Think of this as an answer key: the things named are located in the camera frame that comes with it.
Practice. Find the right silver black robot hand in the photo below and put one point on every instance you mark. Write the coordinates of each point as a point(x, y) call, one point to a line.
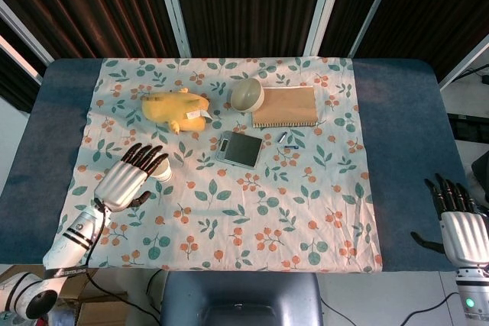
point(460, 223)

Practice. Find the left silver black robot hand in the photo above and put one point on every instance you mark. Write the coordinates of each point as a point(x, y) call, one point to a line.
point(121, 182)

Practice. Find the white paper cup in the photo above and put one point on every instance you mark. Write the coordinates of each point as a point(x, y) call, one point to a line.
point(163, 172)

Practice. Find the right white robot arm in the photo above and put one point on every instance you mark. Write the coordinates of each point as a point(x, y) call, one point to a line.
point(473, 295)

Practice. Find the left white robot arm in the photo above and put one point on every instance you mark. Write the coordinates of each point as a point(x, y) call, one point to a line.
point(57, 261)

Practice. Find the yellow plush toy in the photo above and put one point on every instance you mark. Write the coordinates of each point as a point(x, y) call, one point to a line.
point(176, 108)

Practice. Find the floral patterned tablecloth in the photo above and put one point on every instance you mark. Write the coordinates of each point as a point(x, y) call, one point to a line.
point(229, 165)

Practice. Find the digital kitchen scale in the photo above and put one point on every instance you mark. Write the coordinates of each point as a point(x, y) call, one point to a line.
point(239, 149)

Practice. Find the cardboard box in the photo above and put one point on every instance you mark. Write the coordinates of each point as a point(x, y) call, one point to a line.
point(91, 308)

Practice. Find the grey green bowl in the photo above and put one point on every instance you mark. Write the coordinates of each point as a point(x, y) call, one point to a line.
point(247, 96)

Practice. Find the blue grey chair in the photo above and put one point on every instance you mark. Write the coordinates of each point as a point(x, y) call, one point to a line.
point(240, 299)

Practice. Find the blue battery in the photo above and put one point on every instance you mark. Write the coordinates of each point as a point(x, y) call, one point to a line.
point(290, 147)

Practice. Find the brown spiral notebook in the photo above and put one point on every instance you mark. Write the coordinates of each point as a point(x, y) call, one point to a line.
point(284, 107)

